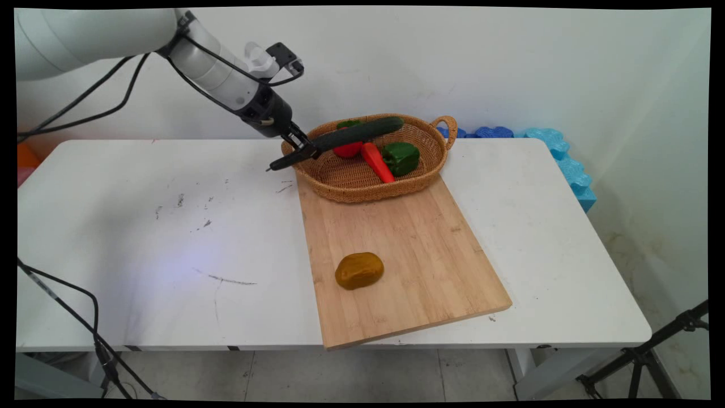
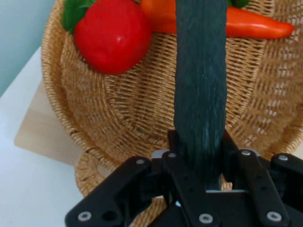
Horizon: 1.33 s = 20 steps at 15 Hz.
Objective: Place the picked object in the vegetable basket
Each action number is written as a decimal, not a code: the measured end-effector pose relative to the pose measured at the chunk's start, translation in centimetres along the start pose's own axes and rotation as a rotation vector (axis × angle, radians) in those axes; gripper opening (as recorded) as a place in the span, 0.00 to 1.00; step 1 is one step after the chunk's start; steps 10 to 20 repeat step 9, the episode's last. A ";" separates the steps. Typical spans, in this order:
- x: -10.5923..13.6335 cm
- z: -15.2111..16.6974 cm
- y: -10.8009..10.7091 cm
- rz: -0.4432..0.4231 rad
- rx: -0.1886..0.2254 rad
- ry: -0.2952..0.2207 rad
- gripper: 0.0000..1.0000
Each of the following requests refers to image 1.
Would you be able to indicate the red toy tomato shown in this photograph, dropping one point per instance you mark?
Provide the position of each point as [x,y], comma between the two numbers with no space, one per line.
[346,150]

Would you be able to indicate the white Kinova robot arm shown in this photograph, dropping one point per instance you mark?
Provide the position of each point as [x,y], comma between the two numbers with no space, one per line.
[107,37]

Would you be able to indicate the dark green cucumber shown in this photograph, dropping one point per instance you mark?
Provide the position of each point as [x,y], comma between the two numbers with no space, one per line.
[351,133]

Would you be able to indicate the dark blue foam piece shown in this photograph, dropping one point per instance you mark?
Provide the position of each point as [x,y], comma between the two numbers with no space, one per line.
[494,132]
[453,134]

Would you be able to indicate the orange box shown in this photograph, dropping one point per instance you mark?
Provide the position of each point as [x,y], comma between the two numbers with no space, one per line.
[27,161]

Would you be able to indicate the wooden cutting board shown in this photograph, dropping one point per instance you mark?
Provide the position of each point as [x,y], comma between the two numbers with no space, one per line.
[408,272]

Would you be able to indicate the black tripod stand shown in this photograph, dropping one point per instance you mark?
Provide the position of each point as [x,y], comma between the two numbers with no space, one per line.
[643,356]

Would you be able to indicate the light blue foam piece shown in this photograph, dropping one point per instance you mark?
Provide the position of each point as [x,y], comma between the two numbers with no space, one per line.
[569,167]

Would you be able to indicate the green toy bell pepper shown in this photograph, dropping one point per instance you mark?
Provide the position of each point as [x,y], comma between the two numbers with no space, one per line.
[401,158]

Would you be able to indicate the brown toy potato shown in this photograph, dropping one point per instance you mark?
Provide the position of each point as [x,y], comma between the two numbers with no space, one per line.
[359,271]

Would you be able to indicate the orange toy carrot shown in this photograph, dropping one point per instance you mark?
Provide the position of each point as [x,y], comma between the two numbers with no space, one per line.
[378,162]

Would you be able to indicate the woven wicker basket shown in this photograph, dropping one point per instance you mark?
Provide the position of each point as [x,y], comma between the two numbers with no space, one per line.
[351,178]

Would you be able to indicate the white table leg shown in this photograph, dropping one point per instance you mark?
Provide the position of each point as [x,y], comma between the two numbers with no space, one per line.
[532,371]

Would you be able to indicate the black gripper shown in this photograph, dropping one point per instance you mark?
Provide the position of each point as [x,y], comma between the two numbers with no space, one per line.
[273,116]

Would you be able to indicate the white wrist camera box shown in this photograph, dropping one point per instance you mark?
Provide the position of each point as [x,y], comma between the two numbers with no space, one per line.
[266,59]

